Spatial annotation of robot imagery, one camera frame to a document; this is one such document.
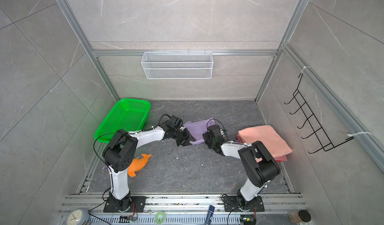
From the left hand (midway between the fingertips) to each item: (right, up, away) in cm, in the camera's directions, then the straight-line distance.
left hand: (196, 138), depth 89 cm
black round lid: (+47, -29, -26) cm, 61 cm away
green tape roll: (-19, -35, -19) cm, 44 cm away
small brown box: (+44, -32, -23) cm, 59 cm away
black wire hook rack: (+52, +2, -31) cm, 61 cm away
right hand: (+4, +2, +6) cm, 8 cm away
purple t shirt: (+1, +5, +9) cm, 10 cm away
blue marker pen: (+7, -32, -19) cm, 38 cm away
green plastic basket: (-50, +14, +21) cm, 57 cm away
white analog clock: (-56, -32, -23) cm, 68 cm away
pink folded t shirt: (+44, +1, +1) cm, 44 cm away
